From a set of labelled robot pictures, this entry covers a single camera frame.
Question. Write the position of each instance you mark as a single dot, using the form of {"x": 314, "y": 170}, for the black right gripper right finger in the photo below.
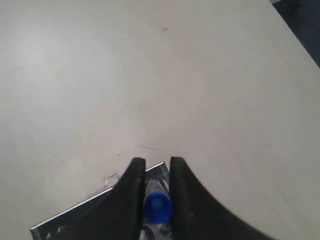
{"x": 245, "y": 198}

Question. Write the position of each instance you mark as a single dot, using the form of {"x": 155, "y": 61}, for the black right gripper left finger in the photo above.
{"x": 115, "y": 214}

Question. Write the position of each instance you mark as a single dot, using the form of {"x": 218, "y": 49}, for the stainless steel test tube rack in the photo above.
{"x": 149, "y": 231}

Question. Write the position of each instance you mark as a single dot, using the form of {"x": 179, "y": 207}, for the blue capped tube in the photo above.
{"x": 157, "y": 203}

